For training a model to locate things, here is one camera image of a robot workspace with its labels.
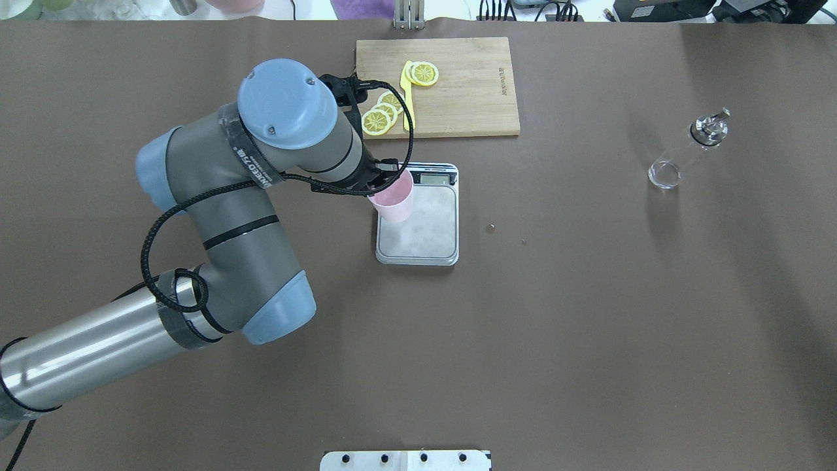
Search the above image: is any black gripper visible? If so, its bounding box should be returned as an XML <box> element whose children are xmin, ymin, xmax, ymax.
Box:
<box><xmin>364</xmin><ymin>158</ymin><xmax>401</xmax><ymax>194</ymax></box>

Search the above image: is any pink plastic cup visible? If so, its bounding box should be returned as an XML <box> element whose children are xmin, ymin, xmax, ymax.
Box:
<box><xmin>367</xmin><ymin>170</ymin><xmax>415</xmax><ymax>223</ymax></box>

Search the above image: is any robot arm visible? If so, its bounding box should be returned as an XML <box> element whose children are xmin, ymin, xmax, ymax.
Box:
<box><xmin>2</xmin><ymin>58</ymin><xmax>409</xmax><ymax>436</ymax></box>

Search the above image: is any silver digital kitchen scale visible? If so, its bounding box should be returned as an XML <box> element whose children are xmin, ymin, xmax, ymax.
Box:
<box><xmin>375</xmin><ymin>163</ymin><xmax>460</xmax><ymax>266</ymax></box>

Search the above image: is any lemon slice middle stack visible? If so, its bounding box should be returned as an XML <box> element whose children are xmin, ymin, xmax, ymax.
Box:
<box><xmin>370</xmin><ymin>103</ymin><xmax>401</xmax><ymax>123</ymax></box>

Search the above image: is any lemon slice stack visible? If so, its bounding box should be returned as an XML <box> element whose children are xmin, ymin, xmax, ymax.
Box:
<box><xmin>377</xmin><ymin>90</ymin><xmax>403</xmax><ymax>113</ymax></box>
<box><xmin>370</xmin><ymin>103</ymin><xmax>401</xmax><ymax>123</ymax></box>

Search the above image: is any lemon slice top stack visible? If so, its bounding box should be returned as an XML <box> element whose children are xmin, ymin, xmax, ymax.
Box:
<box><xmin>377</xmin><ymin>90</ymin><xmax>403</xmax><ymax>113</ymax></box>

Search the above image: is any yellow plastic knife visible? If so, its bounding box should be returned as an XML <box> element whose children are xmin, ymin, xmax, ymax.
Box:
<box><xmin>400</xmin><ymin>60</ymin><xmax>415</xmax><ymax>132</ymax></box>

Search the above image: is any lemon slice by knife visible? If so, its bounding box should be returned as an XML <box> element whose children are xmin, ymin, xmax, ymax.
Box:
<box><xmin>405</xmin><ymin>61</ymin><xmax>440</xmax><ymax>87</ymax></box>

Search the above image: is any bamboo cutting board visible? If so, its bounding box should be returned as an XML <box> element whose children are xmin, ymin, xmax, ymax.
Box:
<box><xmin>355</xmin><ymin>37</ymin><xmax>521</xmax><ymax>138</ymax></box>

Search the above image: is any purple cloth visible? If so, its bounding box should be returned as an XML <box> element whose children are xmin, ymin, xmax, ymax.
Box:
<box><xmin>331</xmin><ymin>0</ymin><xmax>395</xmax><ymax>20</ymax></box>

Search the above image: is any black power strip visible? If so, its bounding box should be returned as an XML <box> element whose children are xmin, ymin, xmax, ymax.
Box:
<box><xmin>473</xmin><ymin>1</ymin><xmax>584</xmax><ymax>23</ymax></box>

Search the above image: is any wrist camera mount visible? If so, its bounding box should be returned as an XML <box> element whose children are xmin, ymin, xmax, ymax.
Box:
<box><xmin>318</xmin><ymin>73</ymin><xmax>369</xmax><ymax>118</ymax></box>

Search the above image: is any aluminium frame post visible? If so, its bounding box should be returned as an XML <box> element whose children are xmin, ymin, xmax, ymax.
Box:
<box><xmin>394</xmin><ymin>0</ymin><xmax>426</xmax><ymax>30</ymax></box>

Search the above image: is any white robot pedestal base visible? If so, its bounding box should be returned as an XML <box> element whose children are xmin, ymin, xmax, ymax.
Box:
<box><xmin>319</xmin><ymin>449</ymin><xmax>494</xmax><ymax>470</ymax></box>

